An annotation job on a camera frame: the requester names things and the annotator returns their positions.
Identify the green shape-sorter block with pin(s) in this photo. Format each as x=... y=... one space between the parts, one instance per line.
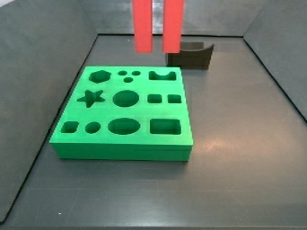
x=126 y=114

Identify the black curved block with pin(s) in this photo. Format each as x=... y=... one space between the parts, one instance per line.
x=194 y=56

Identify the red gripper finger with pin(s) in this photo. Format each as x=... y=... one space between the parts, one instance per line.
x=173 y=25
x=142 y=9

